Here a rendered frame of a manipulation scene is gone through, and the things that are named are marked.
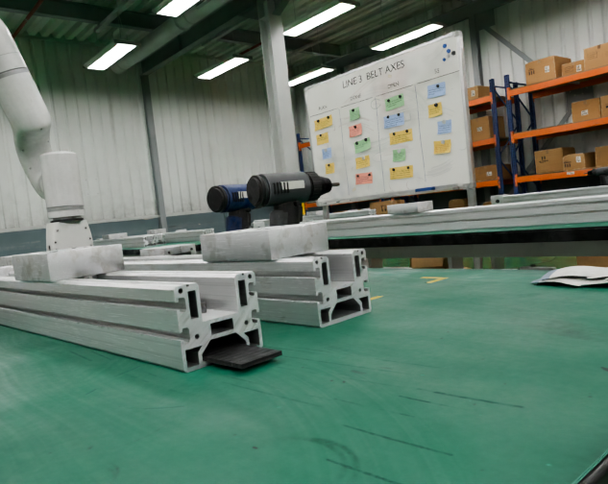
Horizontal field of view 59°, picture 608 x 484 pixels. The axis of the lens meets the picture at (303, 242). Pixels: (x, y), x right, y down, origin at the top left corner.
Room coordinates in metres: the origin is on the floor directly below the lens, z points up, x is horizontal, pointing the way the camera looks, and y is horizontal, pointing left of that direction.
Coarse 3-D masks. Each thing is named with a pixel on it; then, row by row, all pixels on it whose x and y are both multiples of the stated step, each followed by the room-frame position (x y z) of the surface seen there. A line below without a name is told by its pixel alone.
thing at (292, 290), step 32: (160, 256) 1.07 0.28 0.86; (192, 256) 0.98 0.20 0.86; (320, 256) 0.67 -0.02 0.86; (352, 256) 0.70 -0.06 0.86; (256, 288) 0.73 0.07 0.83; (288, 288) 0.68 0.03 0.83; (320, 288) 0.65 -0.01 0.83; (352, 288) 0.69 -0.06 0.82; (288, 320) 0.69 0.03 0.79; (320, 320) 0.65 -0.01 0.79
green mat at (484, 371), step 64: (384, 320) 0.65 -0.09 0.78; (448, 320) 0.62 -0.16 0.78; (512, 320) 0.58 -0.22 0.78; (576, 320) 0.55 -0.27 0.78; (0, 384) 0.55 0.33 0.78; (64, 384) 0.53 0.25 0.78; (128, 384) 0.50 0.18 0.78; (192, 384) 0.48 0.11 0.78; (256, 384) 0.46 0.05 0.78; (320, 384) 0.44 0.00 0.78; (384, 384) 0.42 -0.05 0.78; (448, 384) 0.41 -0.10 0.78; (512, 384) 0.39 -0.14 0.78; (576, 384) 0.38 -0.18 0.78; (0, 448) 0.38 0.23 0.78; (64, 448) 0.36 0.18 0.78; (128, 448) 0.35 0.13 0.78; (192, 448) 0.34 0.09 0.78; (256, 448) 0.33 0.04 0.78; (320, 448) 0.32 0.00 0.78; (384, 448) 0.31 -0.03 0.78; (448, 448) 0.30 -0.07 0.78; (512, 448) 0.29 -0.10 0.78; (576, 448) 0.28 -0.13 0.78
